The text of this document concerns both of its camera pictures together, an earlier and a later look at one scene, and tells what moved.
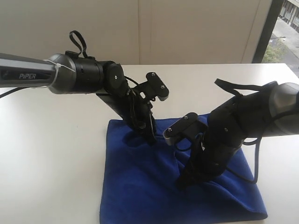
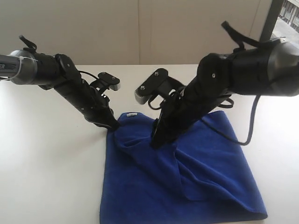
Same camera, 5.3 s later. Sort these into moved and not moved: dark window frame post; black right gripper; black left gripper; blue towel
Moved: black right gripper; black left gripper
Not moved: blue towel; dark window frame post
